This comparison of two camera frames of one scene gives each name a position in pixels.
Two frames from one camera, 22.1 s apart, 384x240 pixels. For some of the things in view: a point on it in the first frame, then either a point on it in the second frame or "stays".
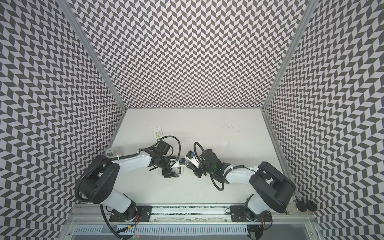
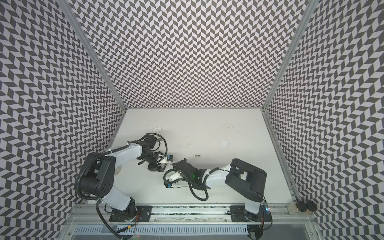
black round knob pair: [310, 205] stays
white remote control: [158, 132] stays
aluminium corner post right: [309, 10] stays
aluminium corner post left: [89, 45] stays
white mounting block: [190, 157] → [167, 185]
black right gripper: [199, 167] → [182, 167]
